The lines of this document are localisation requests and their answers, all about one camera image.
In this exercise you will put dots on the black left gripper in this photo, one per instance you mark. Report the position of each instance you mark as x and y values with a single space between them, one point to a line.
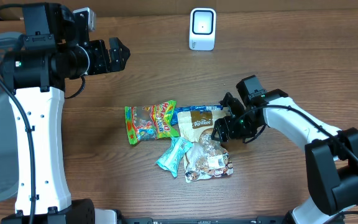
104 64

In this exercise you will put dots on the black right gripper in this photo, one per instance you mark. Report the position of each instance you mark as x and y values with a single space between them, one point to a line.
230 132

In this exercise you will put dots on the beige cookie pouch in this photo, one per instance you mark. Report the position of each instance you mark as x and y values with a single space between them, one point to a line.
206 159

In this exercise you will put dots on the blue snack packet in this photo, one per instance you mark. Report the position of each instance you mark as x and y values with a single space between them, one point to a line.
202 108

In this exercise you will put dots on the teal white snack packet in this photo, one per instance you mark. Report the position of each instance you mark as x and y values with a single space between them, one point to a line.
171 158

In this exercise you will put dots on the green Haribo candy bag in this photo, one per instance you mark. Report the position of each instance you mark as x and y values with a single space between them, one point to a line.
145 123

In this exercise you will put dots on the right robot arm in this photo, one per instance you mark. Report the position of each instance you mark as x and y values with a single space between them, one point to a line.
331 154

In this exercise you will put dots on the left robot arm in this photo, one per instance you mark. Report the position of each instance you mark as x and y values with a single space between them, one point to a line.
55 47

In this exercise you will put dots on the white barcode scanner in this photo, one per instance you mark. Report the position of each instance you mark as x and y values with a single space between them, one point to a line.
202 32

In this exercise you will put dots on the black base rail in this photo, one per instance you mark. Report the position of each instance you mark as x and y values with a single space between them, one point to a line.
258 220

